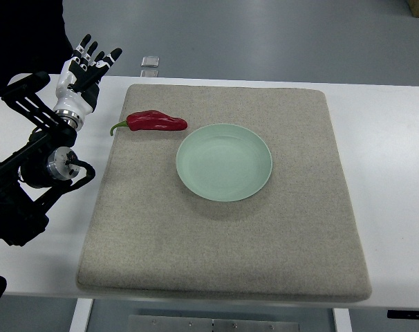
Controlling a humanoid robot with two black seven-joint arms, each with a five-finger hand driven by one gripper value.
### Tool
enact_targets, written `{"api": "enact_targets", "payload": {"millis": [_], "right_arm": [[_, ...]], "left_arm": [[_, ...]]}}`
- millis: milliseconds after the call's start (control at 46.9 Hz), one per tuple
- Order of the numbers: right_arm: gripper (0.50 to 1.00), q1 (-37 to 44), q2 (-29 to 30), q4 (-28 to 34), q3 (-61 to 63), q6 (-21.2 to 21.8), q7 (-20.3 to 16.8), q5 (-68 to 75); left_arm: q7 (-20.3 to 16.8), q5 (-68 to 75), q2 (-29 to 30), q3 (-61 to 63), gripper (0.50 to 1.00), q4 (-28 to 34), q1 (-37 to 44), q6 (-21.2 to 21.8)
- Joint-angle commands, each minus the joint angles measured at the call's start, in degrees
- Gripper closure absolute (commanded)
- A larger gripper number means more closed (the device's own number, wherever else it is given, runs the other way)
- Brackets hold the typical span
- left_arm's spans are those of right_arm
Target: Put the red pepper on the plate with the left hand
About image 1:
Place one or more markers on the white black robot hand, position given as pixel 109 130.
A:
pixel 78 85

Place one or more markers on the red pepper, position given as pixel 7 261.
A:
pixel 151 120

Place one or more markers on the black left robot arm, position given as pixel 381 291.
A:
pixel 33 178

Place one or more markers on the light green plate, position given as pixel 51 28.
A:
pixel 224 162

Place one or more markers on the dark figure in background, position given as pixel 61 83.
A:
pixel 32 38

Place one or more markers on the clear floor socket cover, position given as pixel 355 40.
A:
pixel 150 61

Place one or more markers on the beige fabric mat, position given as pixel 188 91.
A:
pixel 249 202

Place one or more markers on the white table leg left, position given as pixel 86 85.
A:
pixel 81 315

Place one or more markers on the white table leg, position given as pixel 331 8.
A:
pixel 81 315
pixel 342 320

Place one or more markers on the white table leg right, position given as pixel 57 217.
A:
pixel 342 320

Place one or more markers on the black table control panel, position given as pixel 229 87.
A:
pixel 403 315

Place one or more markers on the metal base plate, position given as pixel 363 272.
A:
pixel 164 323

